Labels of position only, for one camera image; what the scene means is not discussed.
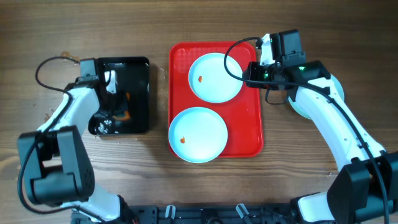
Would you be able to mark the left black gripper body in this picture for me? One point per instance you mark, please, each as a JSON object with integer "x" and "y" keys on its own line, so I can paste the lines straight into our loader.
{"x": 112, "y": 103}

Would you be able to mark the red plastic tray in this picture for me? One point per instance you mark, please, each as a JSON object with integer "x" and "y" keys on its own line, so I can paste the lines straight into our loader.
{"x": 242, "y": 114}

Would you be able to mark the green and yellow sponge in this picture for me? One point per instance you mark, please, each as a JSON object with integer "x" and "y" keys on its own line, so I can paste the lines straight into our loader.
{"x": 120, "y": 109}

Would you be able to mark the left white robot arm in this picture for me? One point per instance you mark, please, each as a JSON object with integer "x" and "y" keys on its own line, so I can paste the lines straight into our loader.
{"x": 56, "y": 173}

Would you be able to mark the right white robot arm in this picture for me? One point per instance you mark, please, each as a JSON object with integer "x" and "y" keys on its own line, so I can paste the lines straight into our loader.
{"x": 366, "y": 185}

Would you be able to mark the light blue plate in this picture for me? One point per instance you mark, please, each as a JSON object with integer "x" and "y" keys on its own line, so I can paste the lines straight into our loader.
{"x": 198, "y": 135}
{"x": 301, "y": 112}
{"x": 209, "y": 80}

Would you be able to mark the black water tray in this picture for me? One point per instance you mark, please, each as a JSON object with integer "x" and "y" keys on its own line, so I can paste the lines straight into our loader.
{"x": 132, "y": 76}

